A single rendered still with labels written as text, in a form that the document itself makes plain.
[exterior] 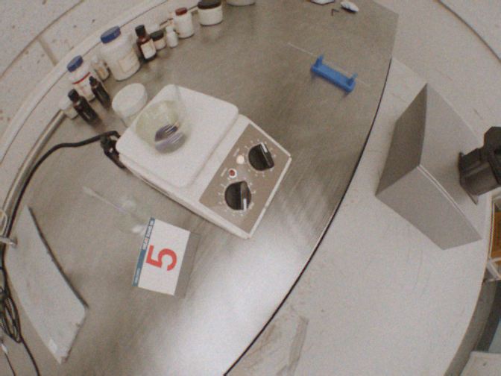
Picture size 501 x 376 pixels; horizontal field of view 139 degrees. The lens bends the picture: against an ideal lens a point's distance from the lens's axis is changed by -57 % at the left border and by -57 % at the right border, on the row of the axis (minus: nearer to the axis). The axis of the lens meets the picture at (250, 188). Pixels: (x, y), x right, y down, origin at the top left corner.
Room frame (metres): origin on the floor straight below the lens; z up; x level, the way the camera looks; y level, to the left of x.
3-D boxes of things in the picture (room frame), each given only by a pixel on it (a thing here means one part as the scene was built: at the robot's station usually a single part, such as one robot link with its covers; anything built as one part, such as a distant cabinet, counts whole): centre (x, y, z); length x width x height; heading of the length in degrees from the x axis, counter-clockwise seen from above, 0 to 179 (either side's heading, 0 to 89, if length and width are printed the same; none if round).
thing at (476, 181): (0.10, -0.33, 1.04); 0.07 x 0.07 x 0.06; 62
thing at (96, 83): (0.31, 0.34, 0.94); 0.03 x 0.03 x 0.07
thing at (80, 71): (0.34, 0.40, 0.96); 0.06 x 0.06 x 0.11
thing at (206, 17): (0.62, 0.14, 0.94); 0.07 x 0.07 x 0.07
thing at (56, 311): (-0.12, 0.43, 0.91); 0.30 x 0.20 x 0.01; 59
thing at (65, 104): (0.28, 0.43, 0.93); 0.05 x 0.05 x 0.05
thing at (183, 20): (0.54, 0.19, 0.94); 0.05 x 0.05 x 0.09
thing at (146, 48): (0.45, 0.27, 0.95); 0.04 x 0.04 x 0.10
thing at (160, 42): (0.49, 0.26, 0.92); 0.04 x 0.04 x 0.04
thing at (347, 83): (0.37, -0.17, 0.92); 0.10 x 0.03 x 0.04; 55
